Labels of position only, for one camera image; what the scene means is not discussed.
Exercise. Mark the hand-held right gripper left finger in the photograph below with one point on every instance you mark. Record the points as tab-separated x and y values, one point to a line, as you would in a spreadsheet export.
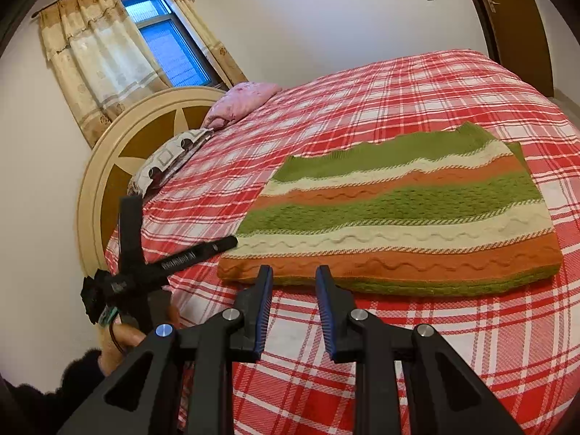
265	308

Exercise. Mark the bed with red plaid sheet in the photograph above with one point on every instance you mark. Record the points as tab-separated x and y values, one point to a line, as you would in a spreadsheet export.
340	99

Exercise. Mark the narrow beige floral curtain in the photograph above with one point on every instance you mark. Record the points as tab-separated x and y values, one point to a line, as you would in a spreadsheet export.
204	40

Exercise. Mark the person's left hand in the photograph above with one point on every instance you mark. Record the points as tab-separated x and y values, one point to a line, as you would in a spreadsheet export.
124	342

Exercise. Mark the pink pillow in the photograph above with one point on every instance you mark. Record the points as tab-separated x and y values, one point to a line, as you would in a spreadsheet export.
240	102

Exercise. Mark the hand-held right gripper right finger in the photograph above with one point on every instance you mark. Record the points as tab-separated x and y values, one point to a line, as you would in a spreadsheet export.
324	308

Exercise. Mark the person's left forearm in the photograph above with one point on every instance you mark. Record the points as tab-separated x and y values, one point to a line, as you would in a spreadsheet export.
50	398

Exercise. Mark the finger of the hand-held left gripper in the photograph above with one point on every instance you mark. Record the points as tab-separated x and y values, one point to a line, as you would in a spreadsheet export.
222	244

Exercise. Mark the cream wooden headboard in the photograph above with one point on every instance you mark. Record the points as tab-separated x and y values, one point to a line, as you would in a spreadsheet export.
131	145

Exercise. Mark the wide beige floral curtain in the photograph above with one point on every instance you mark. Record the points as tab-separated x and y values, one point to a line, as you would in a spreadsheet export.
95	68

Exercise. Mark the brown wooden door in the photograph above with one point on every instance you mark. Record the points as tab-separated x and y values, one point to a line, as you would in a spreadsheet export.
512	22

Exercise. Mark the green orange striped knit sweater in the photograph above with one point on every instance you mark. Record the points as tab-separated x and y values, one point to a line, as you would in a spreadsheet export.
398	217

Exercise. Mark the window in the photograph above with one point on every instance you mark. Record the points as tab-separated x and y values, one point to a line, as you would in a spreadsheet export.
170	40

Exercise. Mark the white brown patterned pillow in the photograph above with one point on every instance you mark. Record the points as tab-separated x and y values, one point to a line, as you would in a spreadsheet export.
167	158

